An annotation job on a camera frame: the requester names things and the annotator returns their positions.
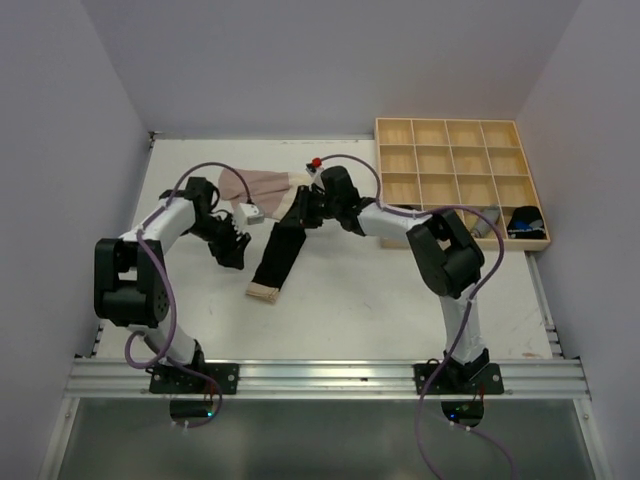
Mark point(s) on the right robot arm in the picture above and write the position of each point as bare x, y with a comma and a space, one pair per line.
447, 257

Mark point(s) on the wooden compartment tray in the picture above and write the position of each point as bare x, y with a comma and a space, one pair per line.
426, 163

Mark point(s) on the black blue rolled underwear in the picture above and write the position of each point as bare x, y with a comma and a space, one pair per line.
526, 223

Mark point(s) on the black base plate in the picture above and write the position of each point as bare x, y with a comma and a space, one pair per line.
452, 381
207, 378

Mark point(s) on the black underwear tan waistband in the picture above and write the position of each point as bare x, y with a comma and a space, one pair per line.
285, 242

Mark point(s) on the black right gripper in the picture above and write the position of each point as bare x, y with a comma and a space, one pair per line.
301, 210

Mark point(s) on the pink beige underwear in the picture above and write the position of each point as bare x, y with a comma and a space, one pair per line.
273, 192

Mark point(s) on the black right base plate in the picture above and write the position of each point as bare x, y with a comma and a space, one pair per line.
452, 381

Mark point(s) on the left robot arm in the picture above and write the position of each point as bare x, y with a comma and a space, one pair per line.
132, 288

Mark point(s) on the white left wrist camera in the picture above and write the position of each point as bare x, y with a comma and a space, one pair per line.
248, 214

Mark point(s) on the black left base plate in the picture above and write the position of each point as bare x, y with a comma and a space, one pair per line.
207, 378

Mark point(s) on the aluminium front rail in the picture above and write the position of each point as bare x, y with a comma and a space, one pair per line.
342, 380

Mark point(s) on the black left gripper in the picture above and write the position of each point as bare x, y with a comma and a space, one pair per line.
231, 252

